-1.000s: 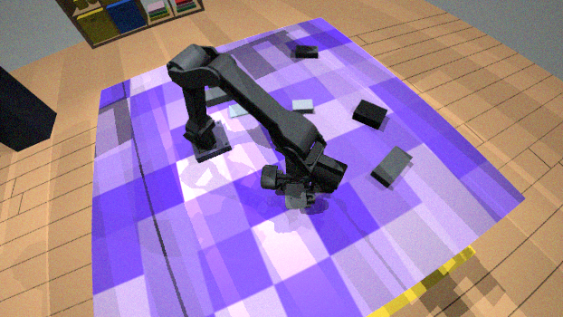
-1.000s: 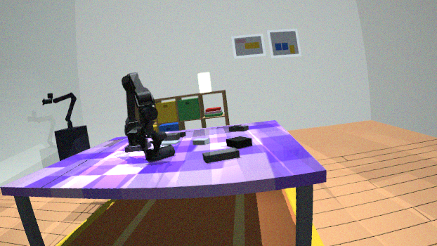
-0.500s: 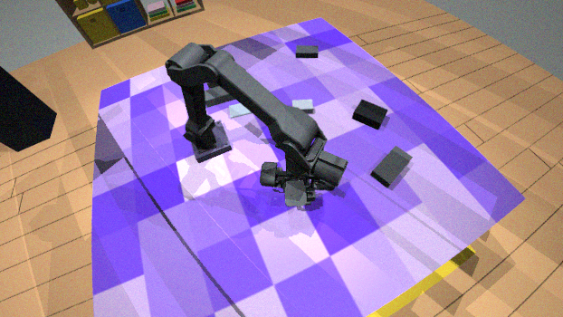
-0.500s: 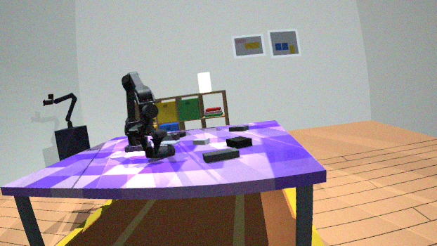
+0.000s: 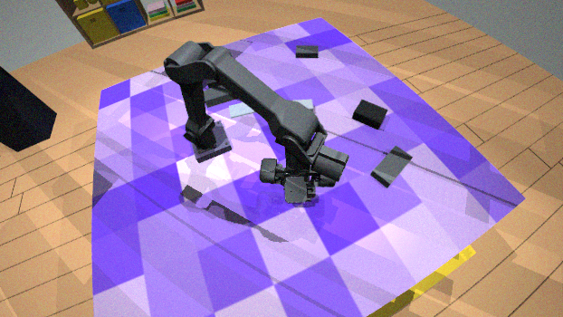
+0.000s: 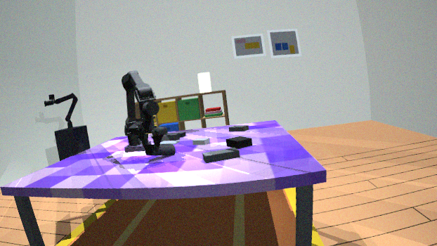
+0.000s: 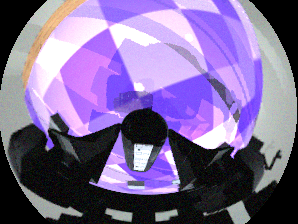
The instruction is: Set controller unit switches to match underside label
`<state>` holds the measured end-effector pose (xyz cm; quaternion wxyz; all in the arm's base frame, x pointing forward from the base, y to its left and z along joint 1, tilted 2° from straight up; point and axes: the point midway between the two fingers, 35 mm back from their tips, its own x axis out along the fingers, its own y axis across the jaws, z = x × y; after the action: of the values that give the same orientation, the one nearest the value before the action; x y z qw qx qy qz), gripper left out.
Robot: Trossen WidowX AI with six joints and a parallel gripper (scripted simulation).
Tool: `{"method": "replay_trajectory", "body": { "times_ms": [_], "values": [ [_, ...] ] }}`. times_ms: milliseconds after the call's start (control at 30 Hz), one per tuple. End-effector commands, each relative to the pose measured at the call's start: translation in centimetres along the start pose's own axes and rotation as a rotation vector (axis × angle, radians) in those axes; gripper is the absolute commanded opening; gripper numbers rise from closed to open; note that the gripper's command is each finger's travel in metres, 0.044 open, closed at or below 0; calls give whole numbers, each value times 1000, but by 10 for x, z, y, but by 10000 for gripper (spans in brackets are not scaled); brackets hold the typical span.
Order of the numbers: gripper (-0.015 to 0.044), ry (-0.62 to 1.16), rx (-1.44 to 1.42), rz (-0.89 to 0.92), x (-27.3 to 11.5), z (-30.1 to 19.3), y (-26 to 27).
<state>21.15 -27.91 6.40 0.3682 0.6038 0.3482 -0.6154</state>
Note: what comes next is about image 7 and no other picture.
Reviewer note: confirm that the pale blue flat rectangular block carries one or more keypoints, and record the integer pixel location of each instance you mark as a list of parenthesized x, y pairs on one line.
[(175, 182)]

